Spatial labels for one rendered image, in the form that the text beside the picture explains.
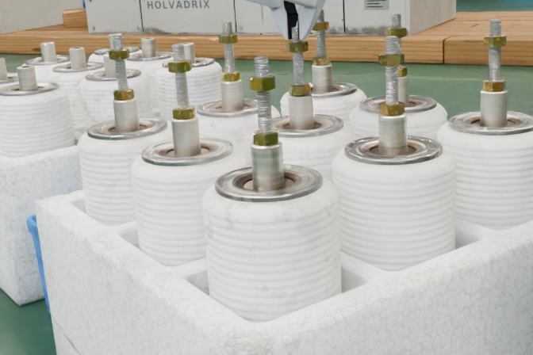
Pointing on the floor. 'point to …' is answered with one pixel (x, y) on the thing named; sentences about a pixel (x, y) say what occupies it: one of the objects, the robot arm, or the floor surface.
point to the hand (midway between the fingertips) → (300, 23)
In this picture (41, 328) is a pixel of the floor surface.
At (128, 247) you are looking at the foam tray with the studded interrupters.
